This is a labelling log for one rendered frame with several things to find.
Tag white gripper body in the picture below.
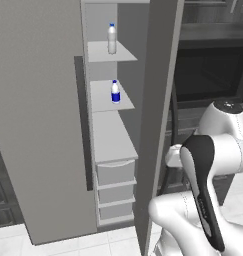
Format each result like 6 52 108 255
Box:
165 143 184 169

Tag large grey freezer drawer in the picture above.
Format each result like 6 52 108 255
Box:
91 109 140 187

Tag small grey freezer drawer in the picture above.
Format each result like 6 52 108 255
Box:
97 198 136 222
96 180 138 204

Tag grey freezer shelf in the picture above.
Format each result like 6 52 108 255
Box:
89 79 136 114
86 40 139 64

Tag grey freezer door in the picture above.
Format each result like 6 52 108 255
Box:
0 0 98 246

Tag grey fridge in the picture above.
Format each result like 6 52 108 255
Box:
80 0 186 256

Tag water bottle with blue label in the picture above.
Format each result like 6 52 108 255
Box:
110 79 122 105

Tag black built-in oven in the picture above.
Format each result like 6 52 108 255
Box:
173 45 243 105

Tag clear water bottle blue cap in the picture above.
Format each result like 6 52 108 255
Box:
107 22 119 55

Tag dark base cupboards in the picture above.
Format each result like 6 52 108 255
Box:
0 133 26 230

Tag black fridge door handle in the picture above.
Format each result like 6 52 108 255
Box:
158 89 180 196

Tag dark wall cupboards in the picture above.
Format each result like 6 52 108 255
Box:
178 0 243 48

